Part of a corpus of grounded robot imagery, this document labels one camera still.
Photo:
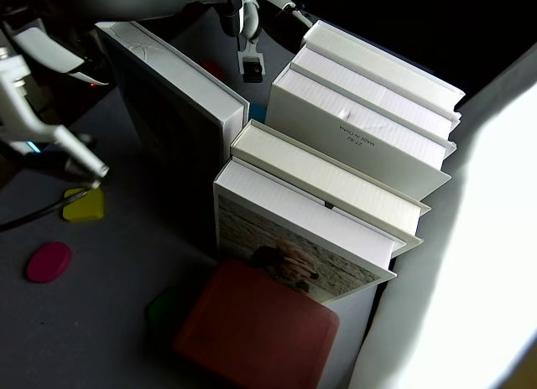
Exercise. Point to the small black camera white mount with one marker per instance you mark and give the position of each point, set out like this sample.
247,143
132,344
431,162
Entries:
251,68

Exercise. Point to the plain white book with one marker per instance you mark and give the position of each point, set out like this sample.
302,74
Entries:
377,60
356,81

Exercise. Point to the cream white book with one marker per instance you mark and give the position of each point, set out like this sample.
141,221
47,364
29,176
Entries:
319,175

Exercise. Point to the red heart toy block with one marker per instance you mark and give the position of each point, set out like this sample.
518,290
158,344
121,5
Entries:
212,68

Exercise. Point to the blue toy block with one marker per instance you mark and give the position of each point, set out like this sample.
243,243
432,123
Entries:
257,112

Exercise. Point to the magenta oval toy block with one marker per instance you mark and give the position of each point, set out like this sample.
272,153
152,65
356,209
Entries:
48,262

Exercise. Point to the yellow toy block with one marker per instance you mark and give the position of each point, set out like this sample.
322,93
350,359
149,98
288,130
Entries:
86,211

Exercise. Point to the green toy block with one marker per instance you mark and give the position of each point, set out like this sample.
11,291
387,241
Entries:
163,311

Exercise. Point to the dark red box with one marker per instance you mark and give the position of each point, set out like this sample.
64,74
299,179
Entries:
260,330

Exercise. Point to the white book with photo cover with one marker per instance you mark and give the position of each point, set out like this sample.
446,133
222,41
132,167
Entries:
293,213

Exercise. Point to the white book Made in China print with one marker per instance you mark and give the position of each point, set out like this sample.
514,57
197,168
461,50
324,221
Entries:
335,112

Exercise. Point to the white book with edge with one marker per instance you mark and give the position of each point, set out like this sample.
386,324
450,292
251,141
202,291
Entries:
176,70

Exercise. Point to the grey table cloth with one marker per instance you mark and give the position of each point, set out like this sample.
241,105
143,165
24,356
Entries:
105,301

